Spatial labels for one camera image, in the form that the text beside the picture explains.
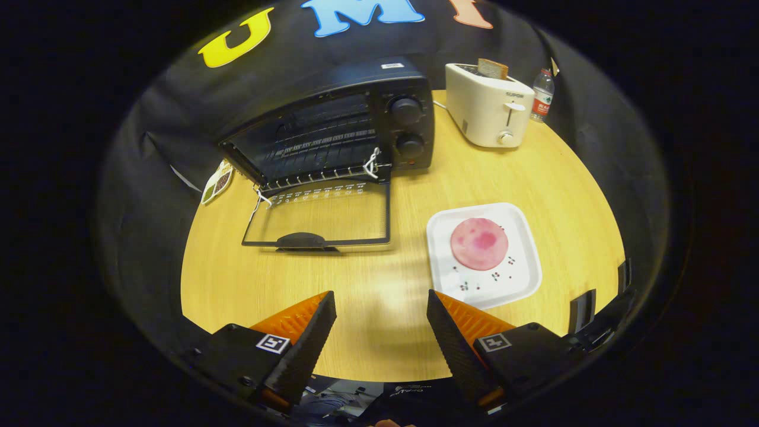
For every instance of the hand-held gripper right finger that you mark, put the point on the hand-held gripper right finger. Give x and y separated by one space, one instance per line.
453 350

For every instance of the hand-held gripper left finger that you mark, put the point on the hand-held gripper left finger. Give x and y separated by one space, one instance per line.
305 350

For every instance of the white square plate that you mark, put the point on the white square plate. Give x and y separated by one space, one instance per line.
522 273

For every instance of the pink round food slice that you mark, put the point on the pink round food slice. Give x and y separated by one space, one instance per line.
477 246

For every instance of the black toaster oven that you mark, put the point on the black toaster oven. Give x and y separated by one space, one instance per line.
356 74

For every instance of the white pop-up toaster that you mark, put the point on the white pop-up toaster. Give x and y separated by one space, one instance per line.
480 107

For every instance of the white divided spice dish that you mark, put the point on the white divided spice dish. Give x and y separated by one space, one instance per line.
218 184

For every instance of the clear plastic water bottle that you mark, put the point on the clear plastic water bottle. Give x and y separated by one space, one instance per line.
542 98

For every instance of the brown bread slice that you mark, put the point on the brown bread slice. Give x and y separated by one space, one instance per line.
492 69

